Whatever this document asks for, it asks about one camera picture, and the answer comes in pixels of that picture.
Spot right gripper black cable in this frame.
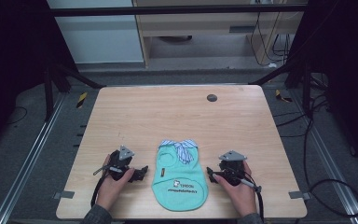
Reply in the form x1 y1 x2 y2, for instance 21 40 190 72
225 167 265 222

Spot black floor cable loop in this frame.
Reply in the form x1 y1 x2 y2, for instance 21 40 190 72
302 92 358 218

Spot aluminium floor rail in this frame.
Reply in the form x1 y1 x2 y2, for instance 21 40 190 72
0 92 67 224
287 88 358 224

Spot person's left hand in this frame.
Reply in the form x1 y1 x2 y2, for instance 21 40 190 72
95 154 136 212

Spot black horizontal frame bar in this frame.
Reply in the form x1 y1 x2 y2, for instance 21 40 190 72
49 3 309 18

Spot grey metal table bracket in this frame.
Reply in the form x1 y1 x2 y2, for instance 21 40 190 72
52 190 76 200
288 190 311 201

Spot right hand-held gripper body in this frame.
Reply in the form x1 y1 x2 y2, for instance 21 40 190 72
213 150 248 187

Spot black hanging cables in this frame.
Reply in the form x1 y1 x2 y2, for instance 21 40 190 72
250 12 296 68

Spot thin black floor cable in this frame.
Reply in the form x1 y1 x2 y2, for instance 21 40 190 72
6 105 28 126

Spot person's right hand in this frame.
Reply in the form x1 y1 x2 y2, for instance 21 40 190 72
213 161 258 217

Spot wooden desk in background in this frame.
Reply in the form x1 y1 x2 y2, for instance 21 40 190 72
131 0 309 69

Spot mint green pet shirt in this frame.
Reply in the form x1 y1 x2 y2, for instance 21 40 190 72
151 138 210 213

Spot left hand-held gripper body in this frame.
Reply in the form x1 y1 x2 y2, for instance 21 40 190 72
108 145 136 182

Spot black metal stand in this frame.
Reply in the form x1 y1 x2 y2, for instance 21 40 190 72
43 59 106 123
249 52 329 118

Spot yellow black hazard tape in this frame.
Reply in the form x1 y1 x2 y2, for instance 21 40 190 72
274 89 294 104
76 91 89 109

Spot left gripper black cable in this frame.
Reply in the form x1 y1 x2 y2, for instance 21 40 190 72
89 163 124 209

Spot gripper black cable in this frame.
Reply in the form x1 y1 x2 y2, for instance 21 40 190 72
225 167 265 222
89 163 124 209

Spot white cabinet panel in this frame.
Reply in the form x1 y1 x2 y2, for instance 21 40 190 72
47 0 145 64

